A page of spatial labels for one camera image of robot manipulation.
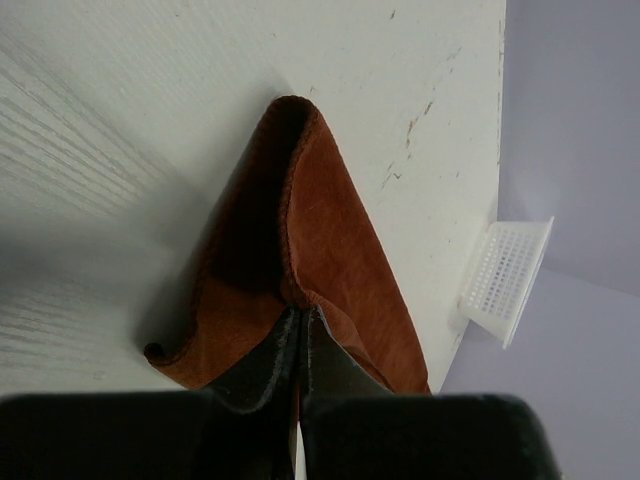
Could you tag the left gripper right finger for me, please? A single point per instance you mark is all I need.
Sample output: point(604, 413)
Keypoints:
point(355, 428)

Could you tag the white plastic basket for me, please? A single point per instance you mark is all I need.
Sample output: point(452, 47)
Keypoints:
point(501, 275)

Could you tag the brown towel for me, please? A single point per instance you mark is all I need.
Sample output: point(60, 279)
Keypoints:
point(293, 231)

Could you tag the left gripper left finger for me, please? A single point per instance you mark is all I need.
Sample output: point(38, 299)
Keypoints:
point(239, 426)

